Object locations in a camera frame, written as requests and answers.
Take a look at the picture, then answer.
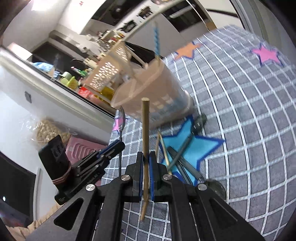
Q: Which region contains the green plastic basket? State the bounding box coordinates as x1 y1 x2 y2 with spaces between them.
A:
60 76 78 90

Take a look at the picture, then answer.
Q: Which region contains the beige perforated storage cart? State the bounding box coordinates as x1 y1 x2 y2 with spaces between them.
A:
84 41 133 92

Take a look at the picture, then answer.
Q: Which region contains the beige plastic utensil holder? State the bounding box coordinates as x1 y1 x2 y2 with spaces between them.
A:
111 59 193 130

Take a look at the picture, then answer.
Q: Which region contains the pink plastic stool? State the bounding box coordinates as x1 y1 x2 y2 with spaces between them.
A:
65 136 107 186

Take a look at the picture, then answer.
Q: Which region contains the wooden chopstick on star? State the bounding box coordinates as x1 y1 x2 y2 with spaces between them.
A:
155 132 160 156

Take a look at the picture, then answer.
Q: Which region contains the bag of dried beans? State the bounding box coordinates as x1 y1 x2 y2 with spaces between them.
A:
31 119 72 145

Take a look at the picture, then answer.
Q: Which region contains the translucent spoon with black handle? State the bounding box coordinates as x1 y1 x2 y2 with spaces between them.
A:
118 106 126 176

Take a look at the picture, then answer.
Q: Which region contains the blue patterned chopstick in holder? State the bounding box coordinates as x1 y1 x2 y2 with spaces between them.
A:
153 22 160 60

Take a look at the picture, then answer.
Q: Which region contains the wooden chopstick in holder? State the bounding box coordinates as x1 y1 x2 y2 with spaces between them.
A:
124 41 149 69

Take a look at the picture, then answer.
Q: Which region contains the wooden chopstick with patterned end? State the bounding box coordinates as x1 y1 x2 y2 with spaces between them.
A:
158 132 170 167

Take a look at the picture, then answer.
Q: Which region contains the grey checked star tablecloth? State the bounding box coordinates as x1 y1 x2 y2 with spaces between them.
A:
100 24 296 241

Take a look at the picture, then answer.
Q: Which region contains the dark translucent fork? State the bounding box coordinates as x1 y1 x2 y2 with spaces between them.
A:
167 113 207 171

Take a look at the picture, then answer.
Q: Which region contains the plain wooden chopstick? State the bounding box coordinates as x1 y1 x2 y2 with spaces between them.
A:
140 97 149 221

